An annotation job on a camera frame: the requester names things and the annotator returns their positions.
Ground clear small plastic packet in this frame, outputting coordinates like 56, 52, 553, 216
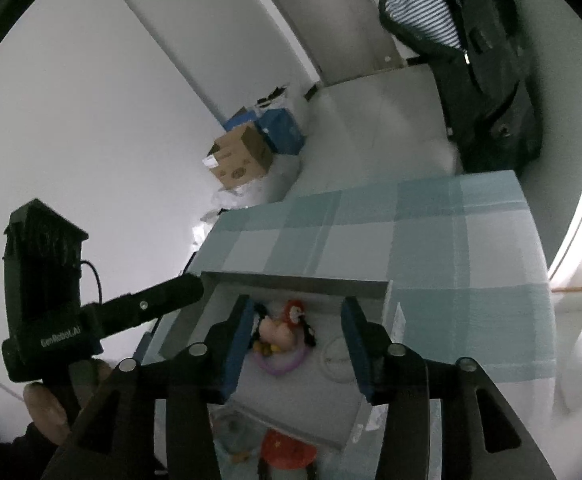
211, 405, 264, 463

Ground person's left forearm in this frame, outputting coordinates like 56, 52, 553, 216
0, 420, 72, 480

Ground person's left hand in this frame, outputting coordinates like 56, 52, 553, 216
22, 359, 116, 447

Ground large blue box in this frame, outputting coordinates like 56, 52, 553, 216
256, 107, 306, 156

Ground red round badge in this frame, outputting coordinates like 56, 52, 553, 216
260, 427, 318, 471

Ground white plastic wrap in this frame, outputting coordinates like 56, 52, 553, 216
191, 155, 302, 256

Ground black hanging coat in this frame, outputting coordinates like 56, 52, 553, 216
421, 0, 544, 176

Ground teal plaid tablecloth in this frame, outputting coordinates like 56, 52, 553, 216
136, 170, 558, 480

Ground brown cardboard box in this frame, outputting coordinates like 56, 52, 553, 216
202, 124, 274, 191

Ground small blue box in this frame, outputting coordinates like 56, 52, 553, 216
223, 106, 259, 131

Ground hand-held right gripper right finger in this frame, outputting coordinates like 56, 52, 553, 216
340, 296, 558, 480

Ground striped lined dark hood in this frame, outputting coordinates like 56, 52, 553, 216
378, 0, 467, 56

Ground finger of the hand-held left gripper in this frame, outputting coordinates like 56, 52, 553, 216
97, 273, 205, 337

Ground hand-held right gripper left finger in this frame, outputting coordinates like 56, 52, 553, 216
41, 294, 257, 480

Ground grey door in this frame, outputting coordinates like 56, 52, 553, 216
251, 0, 407, 86

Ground pink toy with purple ring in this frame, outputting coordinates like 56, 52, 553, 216
251, 299, 318, 376

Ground black cable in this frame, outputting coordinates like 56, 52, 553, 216
80, 259, 104, 306

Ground grey cardboard box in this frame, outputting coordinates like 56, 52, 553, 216
158, 270, 394, 453

